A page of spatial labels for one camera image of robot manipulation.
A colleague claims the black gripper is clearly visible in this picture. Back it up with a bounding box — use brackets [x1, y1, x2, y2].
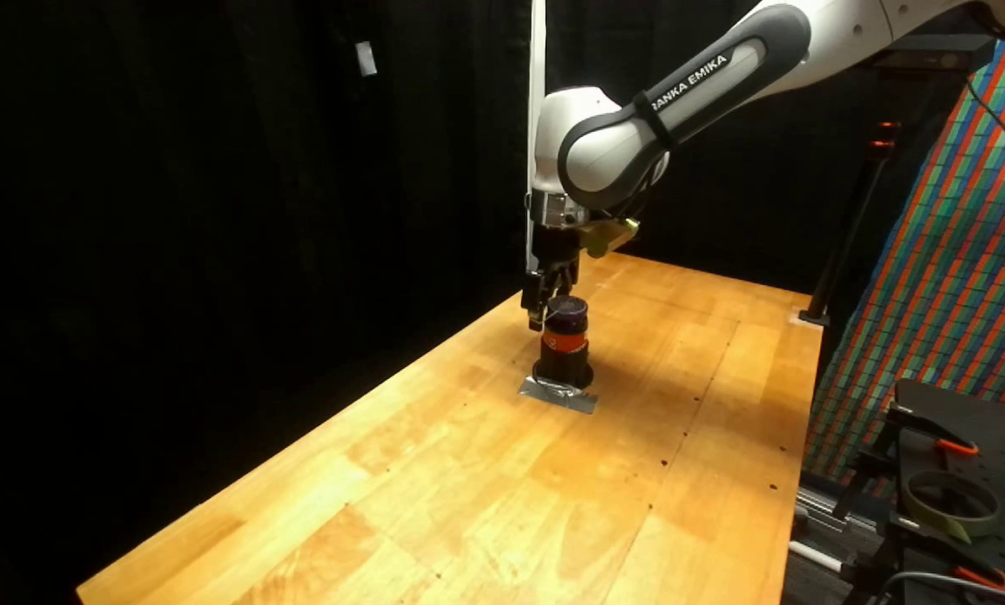
[517, 192, 589, 338]

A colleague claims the orange rubber band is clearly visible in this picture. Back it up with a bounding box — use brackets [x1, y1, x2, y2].
[539, 333, 595, 361]

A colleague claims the dark cup with lid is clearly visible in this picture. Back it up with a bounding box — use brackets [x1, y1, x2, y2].
[528, 292, 598, 392]

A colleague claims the white vertical pole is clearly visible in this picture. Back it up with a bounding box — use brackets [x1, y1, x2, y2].
[524, 0, 551, 282]

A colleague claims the small white tag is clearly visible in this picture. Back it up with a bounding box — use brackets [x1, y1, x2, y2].
[355, 37, 385, 82]

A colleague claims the black tripod with orange knobs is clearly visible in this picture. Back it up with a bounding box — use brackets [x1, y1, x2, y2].
[797, 107, 913, 330]

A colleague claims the hanging patterned fabric sheet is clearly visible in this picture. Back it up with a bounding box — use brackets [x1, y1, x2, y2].
[805, 42, 1005, 485]

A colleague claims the tape roll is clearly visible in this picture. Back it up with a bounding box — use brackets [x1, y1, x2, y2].
[898, 466, 1005, 546]

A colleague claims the aluminium rail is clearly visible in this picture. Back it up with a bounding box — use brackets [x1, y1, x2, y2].
[787, 474, 898, 583]

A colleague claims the orange handled clamp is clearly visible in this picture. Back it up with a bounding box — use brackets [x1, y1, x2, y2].
[932, 435, 987, 464]
[948, 562, 1005, 596]

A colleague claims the thin black cable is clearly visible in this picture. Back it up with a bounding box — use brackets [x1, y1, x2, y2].
[962, 74, 1005, 180]

